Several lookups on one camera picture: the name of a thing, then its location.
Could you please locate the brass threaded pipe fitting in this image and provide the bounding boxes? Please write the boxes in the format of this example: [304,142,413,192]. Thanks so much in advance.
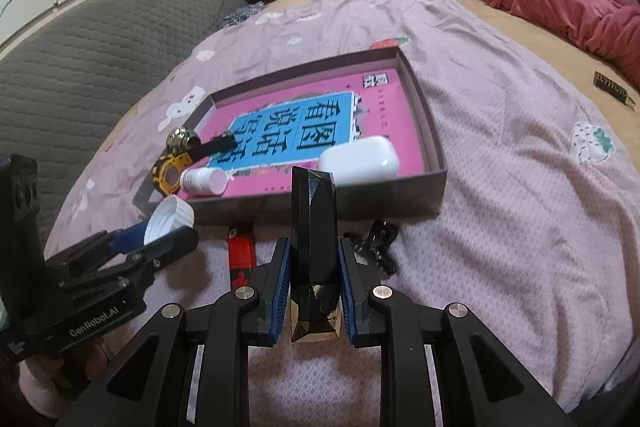
[166,127,202,158]

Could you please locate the shallow grey cardboard box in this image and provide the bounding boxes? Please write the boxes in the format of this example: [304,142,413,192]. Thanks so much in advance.
[135,46,449,226]

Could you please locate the small white plastic bottle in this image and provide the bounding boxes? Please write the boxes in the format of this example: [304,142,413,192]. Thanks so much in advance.
[180,167,229,197]

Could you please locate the white earbuds case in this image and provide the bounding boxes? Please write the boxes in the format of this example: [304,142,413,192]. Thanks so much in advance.
[317,135,401,188]

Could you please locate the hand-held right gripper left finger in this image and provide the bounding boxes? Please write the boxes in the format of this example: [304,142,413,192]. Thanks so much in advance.
[55,237,294,427]

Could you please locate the person's left forearm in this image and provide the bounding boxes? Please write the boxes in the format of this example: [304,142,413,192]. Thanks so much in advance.
[17,338,108,421]

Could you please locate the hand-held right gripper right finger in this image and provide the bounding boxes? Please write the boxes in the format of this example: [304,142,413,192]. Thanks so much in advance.
[337,236,577,427]

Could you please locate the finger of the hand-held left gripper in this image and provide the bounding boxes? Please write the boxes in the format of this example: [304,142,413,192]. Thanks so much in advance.
[117,226,200,280]
[65,222,153,275]

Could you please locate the purple printed blanket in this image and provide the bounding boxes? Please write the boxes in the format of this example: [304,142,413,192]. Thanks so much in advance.
[44,0,640,427]

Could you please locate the dark floral cloth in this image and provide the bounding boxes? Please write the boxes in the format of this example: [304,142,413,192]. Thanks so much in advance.
[216,2,265,29]

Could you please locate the white ribbed bottle cap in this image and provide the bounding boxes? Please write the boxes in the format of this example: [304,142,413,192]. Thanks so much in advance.
[143,195,196,244]

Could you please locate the black metal chain clip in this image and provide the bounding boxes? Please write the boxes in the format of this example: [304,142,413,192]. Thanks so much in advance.
[344,219,401,276]

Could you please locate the grey quilted headboard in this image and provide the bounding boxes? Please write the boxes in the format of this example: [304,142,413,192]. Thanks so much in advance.
[0,0,249,249]

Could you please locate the yellow black tape measure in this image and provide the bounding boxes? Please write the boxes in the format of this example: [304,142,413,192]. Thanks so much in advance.
[150,133,239,198]

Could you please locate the pink book with blue label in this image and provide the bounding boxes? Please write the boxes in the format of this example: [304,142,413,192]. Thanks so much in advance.
[177,74,427,201]

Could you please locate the red lighter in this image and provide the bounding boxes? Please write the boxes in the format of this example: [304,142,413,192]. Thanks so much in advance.
[227,227,259,291]

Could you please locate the black faceted perfume bottle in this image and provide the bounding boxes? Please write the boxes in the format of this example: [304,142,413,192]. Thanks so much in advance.
[287,165,344,344]

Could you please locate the beige bed sheet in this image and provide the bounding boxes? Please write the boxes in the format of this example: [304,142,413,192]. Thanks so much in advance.
[345,0,640,138]

